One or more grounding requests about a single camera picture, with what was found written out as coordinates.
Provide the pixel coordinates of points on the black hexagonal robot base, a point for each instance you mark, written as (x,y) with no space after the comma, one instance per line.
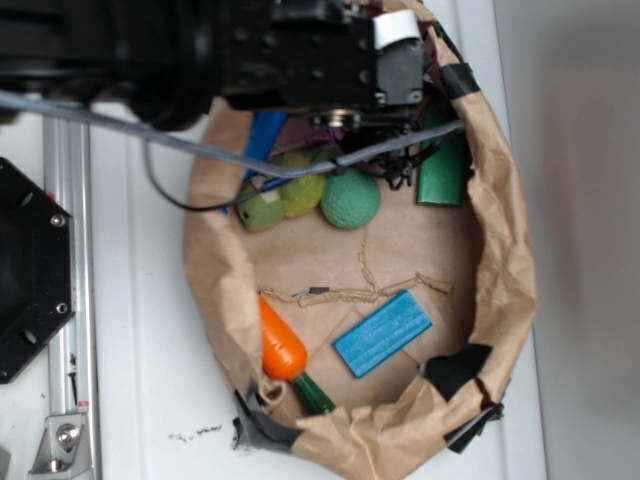
(36,270)

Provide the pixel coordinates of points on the green foam golf ball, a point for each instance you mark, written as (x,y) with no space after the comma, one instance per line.
(350,200)

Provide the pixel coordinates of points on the green plush toy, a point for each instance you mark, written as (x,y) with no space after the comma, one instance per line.
(293,199)

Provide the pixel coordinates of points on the orange toy carrot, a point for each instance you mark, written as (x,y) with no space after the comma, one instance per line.
(285,358)

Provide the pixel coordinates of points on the blue wooden block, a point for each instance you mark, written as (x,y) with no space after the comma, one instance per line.
(382,334)

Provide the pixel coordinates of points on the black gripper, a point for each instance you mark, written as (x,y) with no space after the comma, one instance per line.
(323,58)

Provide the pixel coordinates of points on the brown paper bag bin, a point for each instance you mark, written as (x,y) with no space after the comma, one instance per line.
(471,269)

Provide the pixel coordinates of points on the aluminium frame rail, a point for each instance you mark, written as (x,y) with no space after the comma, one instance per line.
(72,357)

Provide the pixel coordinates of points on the metal corner bracket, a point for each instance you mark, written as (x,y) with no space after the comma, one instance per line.
(64,451)

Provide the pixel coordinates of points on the green wooden block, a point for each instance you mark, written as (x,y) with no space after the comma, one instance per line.
(442,175)

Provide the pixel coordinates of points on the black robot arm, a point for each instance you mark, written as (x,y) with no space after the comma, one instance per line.
(167,60)

